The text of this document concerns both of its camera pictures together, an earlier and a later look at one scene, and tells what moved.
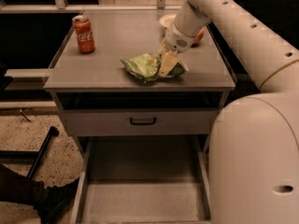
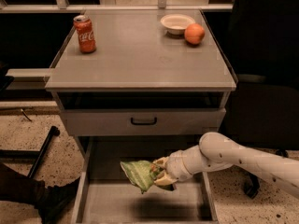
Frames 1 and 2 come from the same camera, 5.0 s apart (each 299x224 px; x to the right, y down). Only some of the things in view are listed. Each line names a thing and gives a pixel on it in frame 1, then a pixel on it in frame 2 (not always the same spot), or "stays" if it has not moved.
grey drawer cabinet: (110, 113) stays
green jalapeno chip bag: (146, 66) to (141, 173)
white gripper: (175, 41) to (175, 166)
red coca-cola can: (84, 34) stays
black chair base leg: (29, 155) stays
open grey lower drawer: (142, 179) stays
